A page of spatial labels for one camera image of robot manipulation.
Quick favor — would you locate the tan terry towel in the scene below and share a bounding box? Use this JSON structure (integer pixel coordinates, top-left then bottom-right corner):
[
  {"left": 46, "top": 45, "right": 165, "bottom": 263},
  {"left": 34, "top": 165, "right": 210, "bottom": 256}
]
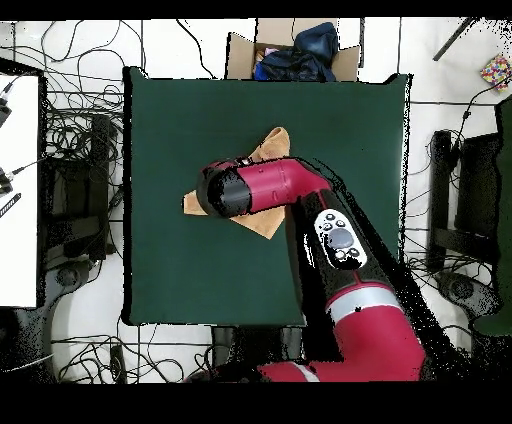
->
[{"left": 182, "top": 126, "right": 292, "bottom": 240}]

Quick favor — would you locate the multicolour spotted item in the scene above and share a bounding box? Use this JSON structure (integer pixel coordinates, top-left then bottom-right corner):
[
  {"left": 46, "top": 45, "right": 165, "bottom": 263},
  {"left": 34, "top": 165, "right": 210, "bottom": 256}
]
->
[{"left": 479, "top": 53, "right": 512, "bottom": 92}]

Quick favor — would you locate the dark green table cloth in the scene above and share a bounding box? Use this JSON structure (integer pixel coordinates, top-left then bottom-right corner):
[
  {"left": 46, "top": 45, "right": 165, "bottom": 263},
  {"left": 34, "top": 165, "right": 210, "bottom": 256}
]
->
[{"left": 122, "top": 66, "right": 413, "bottom": 327}]

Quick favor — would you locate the dark navy garment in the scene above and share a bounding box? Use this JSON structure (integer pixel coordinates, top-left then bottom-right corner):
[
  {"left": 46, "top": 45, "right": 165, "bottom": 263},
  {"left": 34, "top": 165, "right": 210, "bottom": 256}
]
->
[{"left": 253, "top": 47, "right": 338, "bottom": 82}]

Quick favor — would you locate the brown cardboard box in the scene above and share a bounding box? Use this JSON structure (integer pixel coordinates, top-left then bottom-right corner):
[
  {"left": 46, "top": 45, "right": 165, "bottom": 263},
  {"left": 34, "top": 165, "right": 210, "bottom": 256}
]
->
[{"left": 226, "top": 17, "right": 362, "bottom": 82}]

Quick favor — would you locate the blue denim garment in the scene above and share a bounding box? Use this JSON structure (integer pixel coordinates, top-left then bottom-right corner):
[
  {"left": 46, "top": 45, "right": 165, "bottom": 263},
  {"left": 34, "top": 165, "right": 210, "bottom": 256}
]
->
[{"left": 294, "top": 21, "right": 340, "bottom": 65}]

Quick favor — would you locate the grey stand base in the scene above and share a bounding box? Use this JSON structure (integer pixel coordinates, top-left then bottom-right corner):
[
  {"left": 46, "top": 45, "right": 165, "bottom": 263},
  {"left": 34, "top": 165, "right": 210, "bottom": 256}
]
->
[
  {"left": 43, "top": 259, "right": 101, "bottom": 321},
  {"left": 435, "top": 271, "right": 501, "bottom": 317}
]

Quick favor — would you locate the black power strip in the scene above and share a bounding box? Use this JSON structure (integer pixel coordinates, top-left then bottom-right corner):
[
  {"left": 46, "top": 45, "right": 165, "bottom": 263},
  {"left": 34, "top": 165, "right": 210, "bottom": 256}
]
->
[{"left": 109, "top": 345, "right": 127, "bottom": 383}]

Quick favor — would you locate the white table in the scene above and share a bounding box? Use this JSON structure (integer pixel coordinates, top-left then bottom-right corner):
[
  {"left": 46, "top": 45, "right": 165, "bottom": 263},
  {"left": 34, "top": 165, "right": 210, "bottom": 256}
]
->
[{"left": 0, "top": 73, "right": 40, "bottom": 309}]

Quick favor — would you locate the black strip with marks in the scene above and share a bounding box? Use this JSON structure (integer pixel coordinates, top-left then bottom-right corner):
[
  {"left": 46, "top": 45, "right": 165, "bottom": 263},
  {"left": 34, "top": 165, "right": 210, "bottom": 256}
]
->
[{"left": 0, "top": 192, "right": 22, "bottom": 219}]

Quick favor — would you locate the green cloth on side table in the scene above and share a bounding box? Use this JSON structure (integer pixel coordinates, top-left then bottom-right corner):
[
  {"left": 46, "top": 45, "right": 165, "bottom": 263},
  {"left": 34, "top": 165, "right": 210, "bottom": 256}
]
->
[{"left": 473, "top": 95, "right": 512, "bottom": 337}]

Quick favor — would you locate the black pole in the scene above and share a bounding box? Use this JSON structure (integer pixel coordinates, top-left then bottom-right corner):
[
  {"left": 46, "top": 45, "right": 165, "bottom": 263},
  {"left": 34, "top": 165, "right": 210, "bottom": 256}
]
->
[{"left": 431, "top": 17, "right": 477, "bottom": 62}]

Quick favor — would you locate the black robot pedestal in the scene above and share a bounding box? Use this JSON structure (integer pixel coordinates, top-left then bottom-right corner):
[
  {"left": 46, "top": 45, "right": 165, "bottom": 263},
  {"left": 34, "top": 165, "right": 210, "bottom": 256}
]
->
[{"left": 210, "top": 325, "right": 305, "bottom": 369}]

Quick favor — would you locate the black stand frame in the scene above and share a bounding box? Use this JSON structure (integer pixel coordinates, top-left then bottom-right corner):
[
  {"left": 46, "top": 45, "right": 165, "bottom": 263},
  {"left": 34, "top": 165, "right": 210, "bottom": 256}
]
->
[
  {"left": 427, "top": 129, "right": 503, "bottom": 273},
  {"left": 39, "top": 115, "right": 119, "bottom": 263}
]

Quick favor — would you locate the black cable with connector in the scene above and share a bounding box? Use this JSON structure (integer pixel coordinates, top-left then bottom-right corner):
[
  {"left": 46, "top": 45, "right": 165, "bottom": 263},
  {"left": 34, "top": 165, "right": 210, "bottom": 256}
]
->
[{"left": 451, "top": 77, "right": 512, "bottom": 161}]

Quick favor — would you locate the black device with cable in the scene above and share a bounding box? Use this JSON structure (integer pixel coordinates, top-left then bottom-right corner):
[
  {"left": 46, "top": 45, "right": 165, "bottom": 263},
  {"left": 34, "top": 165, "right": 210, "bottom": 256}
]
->
[{"left": 0, "top": 157, "right": 45, "bottom": 196}]

